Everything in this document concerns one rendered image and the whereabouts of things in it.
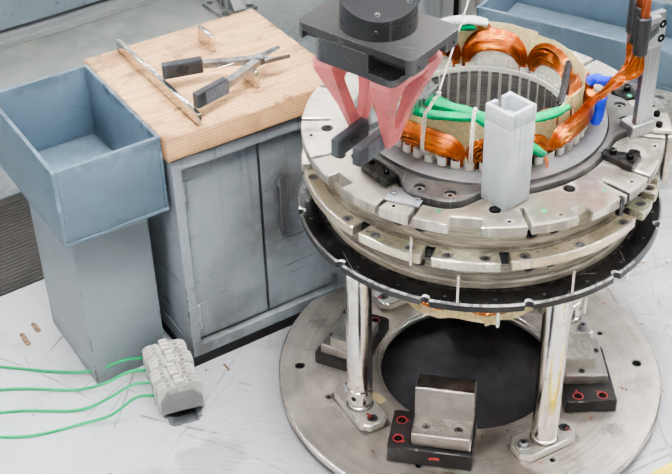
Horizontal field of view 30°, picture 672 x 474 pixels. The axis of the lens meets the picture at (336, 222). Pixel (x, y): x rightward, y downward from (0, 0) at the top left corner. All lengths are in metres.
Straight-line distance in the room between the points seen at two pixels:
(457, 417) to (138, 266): 0.35
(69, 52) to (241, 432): 2.46
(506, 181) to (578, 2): 0.49
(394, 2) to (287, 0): 3.00
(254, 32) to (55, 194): 0.31
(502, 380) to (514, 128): 0.41
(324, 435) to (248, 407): 0.10
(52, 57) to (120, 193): 2.44
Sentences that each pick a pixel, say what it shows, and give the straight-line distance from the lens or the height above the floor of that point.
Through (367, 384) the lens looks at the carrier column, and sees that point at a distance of 1.22.
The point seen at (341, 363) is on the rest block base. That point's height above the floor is 0.81.
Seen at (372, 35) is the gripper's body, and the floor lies 1.27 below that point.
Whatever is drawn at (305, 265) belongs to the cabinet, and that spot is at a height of 0.85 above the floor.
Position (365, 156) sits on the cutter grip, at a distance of 0.94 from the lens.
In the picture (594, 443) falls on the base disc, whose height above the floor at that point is 0.80.
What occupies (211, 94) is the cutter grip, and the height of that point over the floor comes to 1.09.
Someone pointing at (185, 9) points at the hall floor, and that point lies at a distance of 3.79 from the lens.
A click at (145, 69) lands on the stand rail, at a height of 1.08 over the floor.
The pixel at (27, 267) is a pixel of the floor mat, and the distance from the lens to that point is 2.80.
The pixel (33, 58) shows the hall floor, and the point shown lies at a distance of 3.62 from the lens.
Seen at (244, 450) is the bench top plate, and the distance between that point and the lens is 1.25.
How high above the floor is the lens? 1.69
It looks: 36 degrees down
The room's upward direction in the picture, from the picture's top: 2 degrees counter-clockwise
